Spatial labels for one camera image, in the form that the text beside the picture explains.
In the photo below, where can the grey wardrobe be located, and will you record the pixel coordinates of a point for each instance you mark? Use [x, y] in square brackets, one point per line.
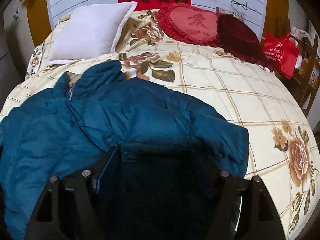
[16, 46]

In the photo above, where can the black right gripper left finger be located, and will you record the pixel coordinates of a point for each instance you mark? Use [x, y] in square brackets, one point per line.
[80, 206]

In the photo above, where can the red heart-shaped cushion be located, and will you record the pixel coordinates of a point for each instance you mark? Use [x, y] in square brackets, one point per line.
[188, 24]

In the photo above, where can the wooden chair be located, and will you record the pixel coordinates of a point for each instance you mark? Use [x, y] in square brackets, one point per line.
[303, 91]

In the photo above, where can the white square pillow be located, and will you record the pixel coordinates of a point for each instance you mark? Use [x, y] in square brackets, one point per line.
[91, 31]

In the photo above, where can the dark red velvet cushion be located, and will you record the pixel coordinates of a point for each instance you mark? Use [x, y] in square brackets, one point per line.
[239, 40]

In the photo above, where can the teal blue puffer jacket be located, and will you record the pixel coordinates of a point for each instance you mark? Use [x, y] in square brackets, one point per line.
[65, 128]

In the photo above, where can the cream floral checked bedspread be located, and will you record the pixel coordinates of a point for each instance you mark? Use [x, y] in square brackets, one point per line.
[282, 148]

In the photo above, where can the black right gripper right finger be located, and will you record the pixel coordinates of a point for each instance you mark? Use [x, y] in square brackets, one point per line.
[258, 216]

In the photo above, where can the red shopping bag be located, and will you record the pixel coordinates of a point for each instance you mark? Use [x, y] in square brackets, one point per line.
[282, 54]

